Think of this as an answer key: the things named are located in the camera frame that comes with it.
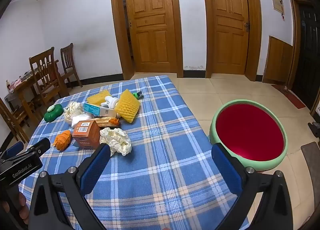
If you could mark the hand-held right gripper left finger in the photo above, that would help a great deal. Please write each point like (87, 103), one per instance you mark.
(96, 167)

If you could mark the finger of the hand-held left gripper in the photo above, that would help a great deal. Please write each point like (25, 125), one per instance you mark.
(12, 150)
(40, 146)

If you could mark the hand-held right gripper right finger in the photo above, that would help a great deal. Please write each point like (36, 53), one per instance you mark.
(226, 170)

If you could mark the orange cardboard box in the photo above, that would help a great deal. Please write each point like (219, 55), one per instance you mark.
(86, 135)

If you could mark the green bin with red inside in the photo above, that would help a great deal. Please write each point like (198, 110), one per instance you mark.
(250, 130)

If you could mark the orange snack packet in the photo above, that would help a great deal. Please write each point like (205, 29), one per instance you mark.
(106, 121)

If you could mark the teal and white box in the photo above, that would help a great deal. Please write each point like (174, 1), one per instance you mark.
(96, 110)

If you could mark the large yellow foam net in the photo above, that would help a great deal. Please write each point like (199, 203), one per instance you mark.
(128, 107)

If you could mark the person's left hand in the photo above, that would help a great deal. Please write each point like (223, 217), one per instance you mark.
(22, 207)

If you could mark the wooden chair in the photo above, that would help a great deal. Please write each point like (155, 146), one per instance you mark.
(42, 64)
(67, 57)
(12, 120)

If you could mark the crumpled cream paper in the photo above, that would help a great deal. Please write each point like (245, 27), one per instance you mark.
(116, 140)

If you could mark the green plastic case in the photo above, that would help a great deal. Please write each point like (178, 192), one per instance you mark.
(53, 113)

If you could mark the white plastic bag bundle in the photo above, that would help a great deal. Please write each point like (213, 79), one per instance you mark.
(73, 108)

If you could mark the wooden dining table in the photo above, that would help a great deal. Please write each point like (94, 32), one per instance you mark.
(22, 87)

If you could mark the blue plaid tablecloth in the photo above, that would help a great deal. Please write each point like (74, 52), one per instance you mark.
(155, 145)

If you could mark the plastic bottle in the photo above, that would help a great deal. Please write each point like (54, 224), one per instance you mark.
(8, 86)

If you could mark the small yellow foam net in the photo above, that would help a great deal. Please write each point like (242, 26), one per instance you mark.
(96, 98)

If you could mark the small green and black item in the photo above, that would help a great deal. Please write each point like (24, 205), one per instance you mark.
(138, 95)

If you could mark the grey floor mat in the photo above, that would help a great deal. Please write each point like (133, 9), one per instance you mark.
(312, 160)

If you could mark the pair of dark shoes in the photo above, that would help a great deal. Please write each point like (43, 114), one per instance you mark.
(314, 128)

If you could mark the red doormat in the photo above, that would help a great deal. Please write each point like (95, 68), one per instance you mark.
(292, 96)

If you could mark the wooden door with metal lock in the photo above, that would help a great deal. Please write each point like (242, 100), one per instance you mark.
(230, 32)

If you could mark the dark entrance door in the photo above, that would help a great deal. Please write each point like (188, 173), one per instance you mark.
(306, 57)

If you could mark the wooden wall panel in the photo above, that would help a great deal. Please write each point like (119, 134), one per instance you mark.
(277, 62)

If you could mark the wall electrical box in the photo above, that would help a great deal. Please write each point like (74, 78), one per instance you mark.
(276, 1)

